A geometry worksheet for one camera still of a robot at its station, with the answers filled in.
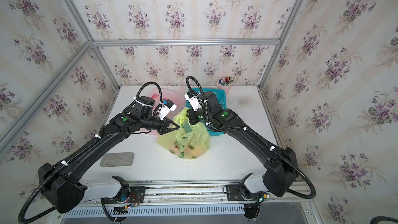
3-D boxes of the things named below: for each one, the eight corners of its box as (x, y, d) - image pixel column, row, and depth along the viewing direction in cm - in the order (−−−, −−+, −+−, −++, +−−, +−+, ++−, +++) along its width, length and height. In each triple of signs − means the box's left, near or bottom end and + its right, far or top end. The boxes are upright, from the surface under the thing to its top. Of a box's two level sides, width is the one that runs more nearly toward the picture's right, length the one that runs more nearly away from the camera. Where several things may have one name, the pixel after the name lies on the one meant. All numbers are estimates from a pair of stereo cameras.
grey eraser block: (102, 167, 84) (98, 165, 80) (107, 155, 88) (103, 152, 85) (131, 167, 84) (128, 165, 80) (135, 155, 88) (132, 152, 85)
